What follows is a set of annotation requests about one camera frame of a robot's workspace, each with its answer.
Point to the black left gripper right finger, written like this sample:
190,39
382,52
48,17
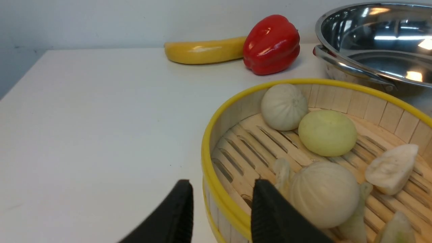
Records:
274,220

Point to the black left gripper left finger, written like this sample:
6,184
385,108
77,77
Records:
170,222

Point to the yellow-rimmed bamboo steamer basket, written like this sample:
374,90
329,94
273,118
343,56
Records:
238,148

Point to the stainless steel pot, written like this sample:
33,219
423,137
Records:
382,45

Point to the large white round bun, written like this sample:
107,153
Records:
325,193

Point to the pale green dumpling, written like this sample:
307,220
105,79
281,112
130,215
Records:
353,229

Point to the pale yellow round bun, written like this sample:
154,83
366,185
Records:
327,133

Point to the white folded dumpling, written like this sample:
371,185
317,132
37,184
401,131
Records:
391,170

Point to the pale green dumpling corner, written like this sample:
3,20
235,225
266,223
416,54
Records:
397,230

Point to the yellow banana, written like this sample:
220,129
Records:
205,52

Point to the red bell pepper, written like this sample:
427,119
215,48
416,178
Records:
272,46

